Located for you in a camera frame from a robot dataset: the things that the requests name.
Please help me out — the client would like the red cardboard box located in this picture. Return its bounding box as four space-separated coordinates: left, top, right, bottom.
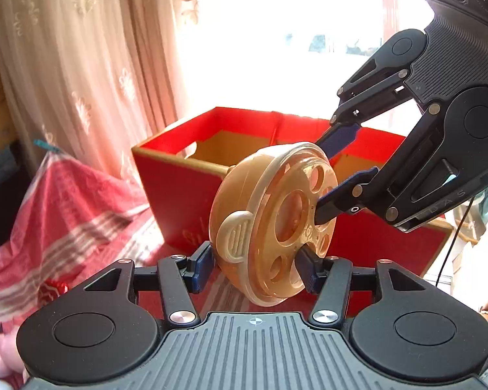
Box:
132 107 454 318

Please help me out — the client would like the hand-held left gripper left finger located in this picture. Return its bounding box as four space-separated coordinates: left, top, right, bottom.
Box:
83 240 215 328

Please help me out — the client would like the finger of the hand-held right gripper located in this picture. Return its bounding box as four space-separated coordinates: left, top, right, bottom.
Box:
314 44 413 158
314 105 458 227

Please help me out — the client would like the blue clothes peg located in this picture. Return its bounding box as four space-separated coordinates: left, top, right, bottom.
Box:
33 138 62 155

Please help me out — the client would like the black cable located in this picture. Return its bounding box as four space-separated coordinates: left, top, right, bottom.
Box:
434 201 473 290

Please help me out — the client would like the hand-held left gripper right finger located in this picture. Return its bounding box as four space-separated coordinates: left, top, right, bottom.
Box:
295 244 427 328

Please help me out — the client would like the beige embroidered curtain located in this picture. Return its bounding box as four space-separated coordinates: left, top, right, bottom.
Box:
0 0 206 181

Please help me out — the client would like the wooden shelf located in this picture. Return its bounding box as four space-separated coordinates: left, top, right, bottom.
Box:
0 18 30 254

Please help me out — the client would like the red shiny foil object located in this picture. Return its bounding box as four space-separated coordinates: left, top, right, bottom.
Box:
38 278 71 306

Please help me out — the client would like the beige round plastic toy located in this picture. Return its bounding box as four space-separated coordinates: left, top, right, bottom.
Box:
209 142 339 308

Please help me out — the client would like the cardboard carton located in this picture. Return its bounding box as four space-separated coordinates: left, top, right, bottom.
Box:
449 211 488 315

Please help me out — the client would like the pink striped blanket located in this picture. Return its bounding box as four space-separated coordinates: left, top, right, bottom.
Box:
0 150 255 328

